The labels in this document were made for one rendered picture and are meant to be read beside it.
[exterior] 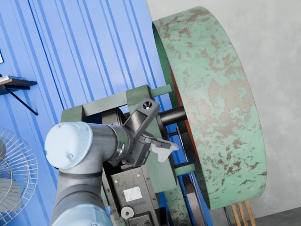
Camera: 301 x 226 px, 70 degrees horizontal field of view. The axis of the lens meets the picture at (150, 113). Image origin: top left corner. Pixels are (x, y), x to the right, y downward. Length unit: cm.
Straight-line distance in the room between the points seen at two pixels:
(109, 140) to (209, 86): 32
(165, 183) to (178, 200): 38
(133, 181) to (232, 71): 62
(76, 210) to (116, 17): 211
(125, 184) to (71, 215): 73
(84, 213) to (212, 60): 50
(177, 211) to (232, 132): 79
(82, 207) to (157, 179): 66
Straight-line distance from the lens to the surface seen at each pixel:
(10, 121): 258
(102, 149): 40
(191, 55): 64
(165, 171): 91
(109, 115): 96
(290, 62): 248
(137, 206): 102
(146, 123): 50
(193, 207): 139
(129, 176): 97
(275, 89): 240
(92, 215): 27
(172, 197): 128
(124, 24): 225
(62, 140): 37
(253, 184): 76
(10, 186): 146
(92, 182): 39
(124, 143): 45
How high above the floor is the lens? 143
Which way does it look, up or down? 3 degrees down
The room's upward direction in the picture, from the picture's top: 17 degrees counter-clockwise
